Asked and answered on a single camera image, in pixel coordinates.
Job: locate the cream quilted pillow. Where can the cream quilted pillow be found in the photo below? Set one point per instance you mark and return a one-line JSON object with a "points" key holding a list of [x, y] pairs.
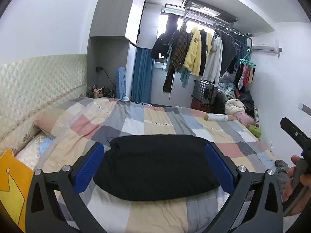
{"points": [[31, 148]]}

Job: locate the teal hanging garment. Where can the teal hanging garment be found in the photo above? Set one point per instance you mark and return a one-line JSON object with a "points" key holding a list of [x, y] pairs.
{"points": [[185, 77]]}

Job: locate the black sweater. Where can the black sweater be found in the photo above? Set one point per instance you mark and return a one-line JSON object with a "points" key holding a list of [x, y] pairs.
{"points": [[158, 165]]}

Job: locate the window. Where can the window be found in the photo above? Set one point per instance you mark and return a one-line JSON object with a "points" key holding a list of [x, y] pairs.
{"points": [[160, 24]]}

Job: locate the black hanging garment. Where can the black hanging garment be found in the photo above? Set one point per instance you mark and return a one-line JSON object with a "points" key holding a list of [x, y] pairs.
{"points": [[205, 53]]}

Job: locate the green stool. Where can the green stool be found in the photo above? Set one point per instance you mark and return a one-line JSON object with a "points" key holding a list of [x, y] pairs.
{"points": [[254, 129]]}

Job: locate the yellow fleece jacket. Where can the yellow fleece jacket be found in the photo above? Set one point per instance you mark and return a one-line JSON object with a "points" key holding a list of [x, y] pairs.
{"points": [[194, 51]]}

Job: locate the grey ribbed suitcase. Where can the grey ribbed suitcase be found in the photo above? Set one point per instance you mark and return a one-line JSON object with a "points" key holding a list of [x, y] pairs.
{"points": [[203, 91]]}

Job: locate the grey cloth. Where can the grey cloth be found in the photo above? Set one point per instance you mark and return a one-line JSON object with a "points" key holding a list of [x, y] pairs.
{"points": [[281, 172]]}

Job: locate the wall socket with plug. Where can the wall socket with plug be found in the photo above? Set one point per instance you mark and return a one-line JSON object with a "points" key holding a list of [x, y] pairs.
{"points": [[98, 69]]}

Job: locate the white wall cabinet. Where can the white wall cabinet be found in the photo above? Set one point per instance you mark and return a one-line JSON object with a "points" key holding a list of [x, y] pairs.
{"points": [[116, 9]]}

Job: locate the white wardrobe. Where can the white wardrobe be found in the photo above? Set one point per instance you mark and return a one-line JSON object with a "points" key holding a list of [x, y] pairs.
{"points": [[132, 72]]}

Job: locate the blue curtain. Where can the blue curtain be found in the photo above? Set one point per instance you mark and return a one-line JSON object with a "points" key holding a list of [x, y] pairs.
{"points": [[142, 77]]}

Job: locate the brown plaid scarf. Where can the brown plaid scarf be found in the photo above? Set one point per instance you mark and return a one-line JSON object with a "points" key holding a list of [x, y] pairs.
{"points": [[178, 51]]}

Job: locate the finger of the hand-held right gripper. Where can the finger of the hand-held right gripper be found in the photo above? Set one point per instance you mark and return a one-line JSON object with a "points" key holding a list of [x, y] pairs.
{"points": [[294, 132]]}

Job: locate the hanging small laundry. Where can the hanging small laundry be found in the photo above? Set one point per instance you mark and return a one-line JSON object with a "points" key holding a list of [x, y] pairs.
{"points": [[245, 77]]}

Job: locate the dark hanging clothes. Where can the dark hanging clothes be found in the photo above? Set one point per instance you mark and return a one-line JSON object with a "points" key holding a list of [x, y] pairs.
{"points": [[228, 53]]}

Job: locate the pink cloth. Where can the pink cloth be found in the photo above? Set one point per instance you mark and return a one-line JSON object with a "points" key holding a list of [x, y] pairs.
{"points": [[244, 119]]}

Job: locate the black bag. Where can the black bag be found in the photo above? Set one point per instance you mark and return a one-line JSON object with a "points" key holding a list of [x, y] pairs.
{"points": [[246, 99]]}

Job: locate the patchwork quilt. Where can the patchwork quilt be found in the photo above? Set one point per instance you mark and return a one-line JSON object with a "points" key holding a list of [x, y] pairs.
{"points": [[158, 116]]}

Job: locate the cream padded coat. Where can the cream padded coat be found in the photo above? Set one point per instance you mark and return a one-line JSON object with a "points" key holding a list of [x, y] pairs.
{"points": [[234, 106]]}

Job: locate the person's right hand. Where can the person's right hand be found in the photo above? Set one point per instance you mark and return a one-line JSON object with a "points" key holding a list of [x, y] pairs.
{"points": [[289, 182]]}

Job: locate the black backpack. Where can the black backpack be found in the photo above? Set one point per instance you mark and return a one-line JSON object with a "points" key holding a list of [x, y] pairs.
{"points": [[220, 102]]}

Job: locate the cream quilted headboard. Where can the cream quilted headboard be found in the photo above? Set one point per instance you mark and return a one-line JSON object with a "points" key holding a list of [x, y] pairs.
{"points": [[36, 82]]}

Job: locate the ceiling drying rack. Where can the ceiling drying rack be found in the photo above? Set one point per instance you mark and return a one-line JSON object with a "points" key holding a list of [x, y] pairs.
{"points": [[206, 12]]}

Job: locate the teal clip hanger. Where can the teal clip hanger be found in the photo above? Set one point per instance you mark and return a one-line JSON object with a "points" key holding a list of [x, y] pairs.
{"points": [[247, 62]]}

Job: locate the green printed bag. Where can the green printed bag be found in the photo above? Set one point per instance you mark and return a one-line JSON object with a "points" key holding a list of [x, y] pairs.
{"points": [[256, 114]]}

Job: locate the pile of clothes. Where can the pile of clothes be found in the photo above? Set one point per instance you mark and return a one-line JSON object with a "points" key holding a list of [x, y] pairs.
{"points": [[228, 87]]}

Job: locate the yellow pillow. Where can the yellow pillow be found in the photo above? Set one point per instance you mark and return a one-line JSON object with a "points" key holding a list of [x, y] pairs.
{"points": [[12, 187]]}

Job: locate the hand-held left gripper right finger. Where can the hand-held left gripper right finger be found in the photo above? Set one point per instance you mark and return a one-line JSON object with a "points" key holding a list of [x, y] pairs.
{"points": [[218, 167]]}

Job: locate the black hanging jacket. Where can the black hanging jacket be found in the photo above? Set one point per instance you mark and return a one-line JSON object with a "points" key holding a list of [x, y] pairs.
{"points": [[158, 46]]}

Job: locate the dark red box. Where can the dark red box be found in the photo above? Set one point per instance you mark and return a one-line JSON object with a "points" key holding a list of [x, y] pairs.
{"points": [[198, 106]]}

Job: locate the white hoodie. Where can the white hoodie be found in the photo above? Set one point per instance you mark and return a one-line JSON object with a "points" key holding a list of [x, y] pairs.
{"points": [[213, 63]]}

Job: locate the white air conditioner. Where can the white air conditioner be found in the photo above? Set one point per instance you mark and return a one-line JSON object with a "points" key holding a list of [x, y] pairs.
{"points": [[266, 46]]}

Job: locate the cluster of cosmetics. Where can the cluster of cosmetics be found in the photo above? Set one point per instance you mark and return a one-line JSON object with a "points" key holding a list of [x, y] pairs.
{"points": [[100, 92]]}

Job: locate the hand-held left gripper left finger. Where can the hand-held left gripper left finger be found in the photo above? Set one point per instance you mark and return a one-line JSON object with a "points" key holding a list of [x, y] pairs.
{"points": [[88, 167]]}

